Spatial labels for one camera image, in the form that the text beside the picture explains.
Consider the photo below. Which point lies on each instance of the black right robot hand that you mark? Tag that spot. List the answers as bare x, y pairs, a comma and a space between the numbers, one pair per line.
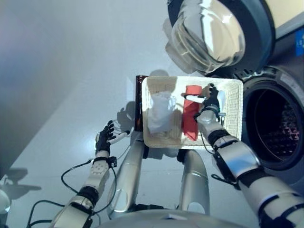
211, 99

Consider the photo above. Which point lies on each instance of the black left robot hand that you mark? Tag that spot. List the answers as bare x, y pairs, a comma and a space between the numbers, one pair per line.
103, 140

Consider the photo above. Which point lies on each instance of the red cloth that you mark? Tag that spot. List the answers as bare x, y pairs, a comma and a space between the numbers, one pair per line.
190, 118

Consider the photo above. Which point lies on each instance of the white cloth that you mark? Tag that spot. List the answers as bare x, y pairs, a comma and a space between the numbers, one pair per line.
160, 114

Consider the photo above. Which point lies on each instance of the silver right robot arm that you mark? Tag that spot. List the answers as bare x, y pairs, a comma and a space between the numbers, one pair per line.
240, 159

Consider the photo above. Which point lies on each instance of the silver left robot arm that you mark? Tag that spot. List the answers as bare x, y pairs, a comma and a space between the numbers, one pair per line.
97, 173

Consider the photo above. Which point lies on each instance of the dark grey washing machine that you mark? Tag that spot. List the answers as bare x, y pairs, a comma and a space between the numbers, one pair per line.
285, 83

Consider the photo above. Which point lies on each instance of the cream woven tray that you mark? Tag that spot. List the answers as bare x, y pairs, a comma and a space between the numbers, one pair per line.
232, 114

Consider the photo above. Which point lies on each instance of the silver left robot leg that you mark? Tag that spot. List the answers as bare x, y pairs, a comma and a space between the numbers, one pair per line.
130, 171

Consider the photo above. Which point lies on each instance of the silver robot leg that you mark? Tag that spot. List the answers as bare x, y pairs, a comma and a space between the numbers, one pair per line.
130, 171
194, 180

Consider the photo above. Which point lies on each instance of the dark glossy stool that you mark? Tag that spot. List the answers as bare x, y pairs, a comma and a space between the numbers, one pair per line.
138, 107

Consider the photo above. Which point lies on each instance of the round glass washer door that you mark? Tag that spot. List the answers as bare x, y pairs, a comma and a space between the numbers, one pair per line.
213, 35

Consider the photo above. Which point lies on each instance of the silver right robot leg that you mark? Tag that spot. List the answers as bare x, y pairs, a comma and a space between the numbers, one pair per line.
194, 180

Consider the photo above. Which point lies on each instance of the silver robot torso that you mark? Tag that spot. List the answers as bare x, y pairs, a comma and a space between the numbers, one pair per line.
178, 219

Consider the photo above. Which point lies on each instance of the white counter cabinet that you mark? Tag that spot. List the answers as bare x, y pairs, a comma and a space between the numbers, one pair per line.
285, 12

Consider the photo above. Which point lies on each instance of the white round object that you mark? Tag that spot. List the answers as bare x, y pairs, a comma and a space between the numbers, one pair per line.
4, 202

